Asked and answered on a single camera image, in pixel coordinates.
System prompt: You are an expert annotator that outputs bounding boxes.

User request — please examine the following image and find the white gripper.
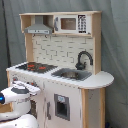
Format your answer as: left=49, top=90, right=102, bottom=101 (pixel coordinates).
left=12, top=81, right=41, bottom=95

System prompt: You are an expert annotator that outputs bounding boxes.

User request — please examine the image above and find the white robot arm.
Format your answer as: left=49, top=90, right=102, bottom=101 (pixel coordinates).
left=0, top=81, right=40, bottom=128

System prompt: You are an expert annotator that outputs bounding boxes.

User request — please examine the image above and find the wooden toy kitchen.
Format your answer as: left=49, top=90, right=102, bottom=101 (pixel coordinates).
left=7, top=11, right=114, bottom=128

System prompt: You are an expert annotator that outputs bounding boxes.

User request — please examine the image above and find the black toy stovetop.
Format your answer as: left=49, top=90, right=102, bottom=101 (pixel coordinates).
left=18, top=62, right=55, bottom=73

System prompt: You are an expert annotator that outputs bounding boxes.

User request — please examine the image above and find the grey ice dispenser panel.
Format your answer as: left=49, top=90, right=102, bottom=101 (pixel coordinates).
left=54, top=94, right=70, bottom=120

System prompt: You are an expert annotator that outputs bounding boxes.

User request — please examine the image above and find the grey toy sink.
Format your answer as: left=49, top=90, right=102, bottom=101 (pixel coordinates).
left=52, top=68, right=92, bottom=81

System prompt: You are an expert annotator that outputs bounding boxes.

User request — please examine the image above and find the grey range hood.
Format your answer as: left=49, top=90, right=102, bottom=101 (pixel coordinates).
left=24, top=16, right=53, bottom=34

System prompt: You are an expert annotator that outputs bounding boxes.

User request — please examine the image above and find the black toy faucet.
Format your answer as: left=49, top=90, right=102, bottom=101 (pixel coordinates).
left=75, top=51, right=93, bottom=70

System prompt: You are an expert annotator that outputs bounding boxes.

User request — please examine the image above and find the toy microwave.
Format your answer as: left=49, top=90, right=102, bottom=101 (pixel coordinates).
left=54, top=14, right=92, bottom=34

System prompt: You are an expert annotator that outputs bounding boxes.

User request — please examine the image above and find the grey cabinet door handle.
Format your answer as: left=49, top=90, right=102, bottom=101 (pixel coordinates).
left=47, top=102, right=51, bottom=120

